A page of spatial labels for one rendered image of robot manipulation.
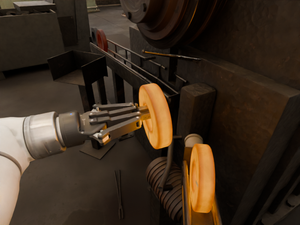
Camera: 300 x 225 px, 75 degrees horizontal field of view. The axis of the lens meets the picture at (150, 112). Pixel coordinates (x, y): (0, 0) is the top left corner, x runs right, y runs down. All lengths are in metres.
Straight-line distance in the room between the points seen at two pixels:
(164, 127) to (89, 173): 1.11
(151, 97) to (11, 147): 0.27
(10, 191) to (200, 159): 0.34
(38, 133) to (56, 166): 1.17
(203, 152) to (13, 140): 0.37
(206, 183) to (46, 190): 1.18
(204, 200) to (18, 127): 0.39
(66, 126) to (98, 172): 1.05
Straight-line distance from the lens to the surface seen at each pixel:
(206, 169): 0.44
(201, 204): 0.46
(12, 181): 0.38
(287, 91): 0.59
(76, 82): 1.23
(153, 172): 0.75
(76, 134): 0.41
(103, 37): 1.59
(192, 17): 0.60
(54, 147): 0.43
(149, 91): 0.42
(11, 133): 0.43
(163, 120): 0.40
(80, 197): 1.36
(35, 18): 3.06
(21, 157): 0.43
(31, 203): 1.46
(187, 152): 0.56
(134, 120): 0.41
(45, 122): 0.42
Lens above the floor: 1.10
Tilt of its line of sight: 35 degrees down
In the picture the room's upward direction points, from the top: straight up
